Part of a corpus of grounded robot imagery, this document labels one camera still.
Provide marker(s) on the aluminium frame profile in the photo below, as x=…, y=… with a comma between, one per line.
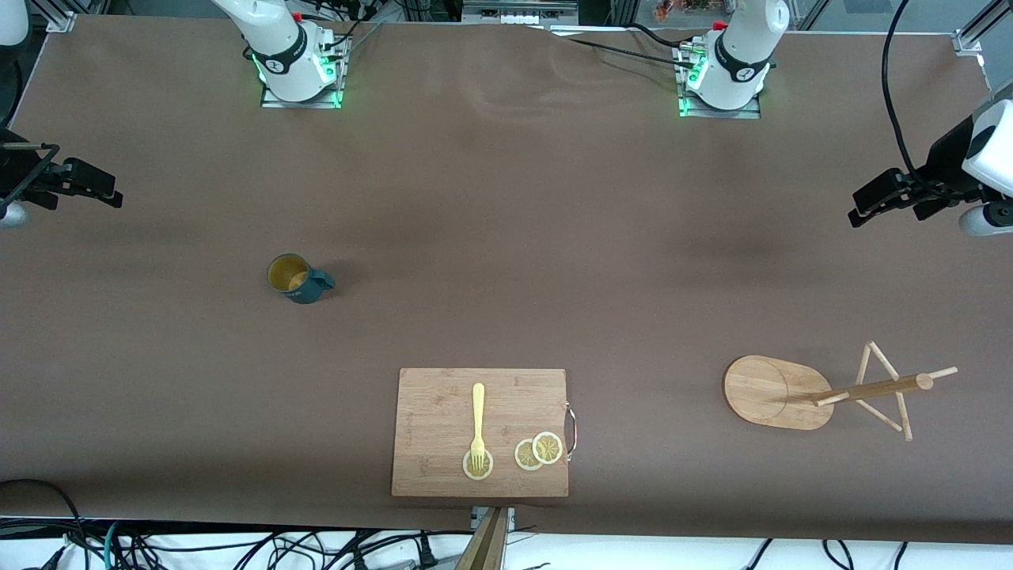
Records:
x=62, y=22
x=967, y=41

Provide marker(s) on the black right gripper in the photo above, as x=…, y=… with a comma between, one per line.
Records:
x=14, y=168

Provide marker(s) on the silver metal bracket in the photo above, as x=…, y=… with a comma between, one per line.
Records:
x=476, y=518

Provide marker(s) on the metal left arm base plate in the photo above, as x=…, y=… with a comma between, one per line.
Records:
x=736, y=113

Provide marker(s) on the lemon slice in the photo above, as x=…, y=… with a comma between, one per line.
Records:
x=478, y=474
x=524, y=457
x=548, y=448

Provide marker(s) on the grey power strip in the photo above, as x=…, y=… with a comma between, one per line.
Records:
x=514, y=14

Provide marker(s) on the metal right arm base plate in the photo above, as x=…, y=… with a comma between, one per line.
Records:
x=305, y=104

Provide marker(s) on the wooden mug rack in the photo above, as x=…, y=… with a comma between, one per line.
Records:
x=760, y=392

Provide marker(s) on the teal ribbed mug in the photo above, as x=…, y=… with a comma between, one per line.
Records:
x=313, y=291

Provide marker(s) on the black power plug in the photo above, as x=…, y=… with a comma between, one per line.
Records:
x=427, y=554

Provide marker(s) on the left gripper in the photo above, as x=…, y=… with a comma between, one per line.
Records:
x=942, y=161

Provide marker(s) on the yellow plastic fork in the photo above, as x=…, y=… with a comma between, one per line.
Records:
x=478, y=412

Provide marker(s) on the wooden cutting board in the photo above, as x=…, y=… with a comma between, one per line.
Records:
x=443, y=412

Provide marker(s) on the large table cover sheet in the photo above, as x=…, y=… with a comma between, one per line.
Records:
x=506, y=198

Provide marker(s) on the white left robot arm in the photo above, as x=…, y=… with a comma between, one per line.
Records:
x=740, y=55

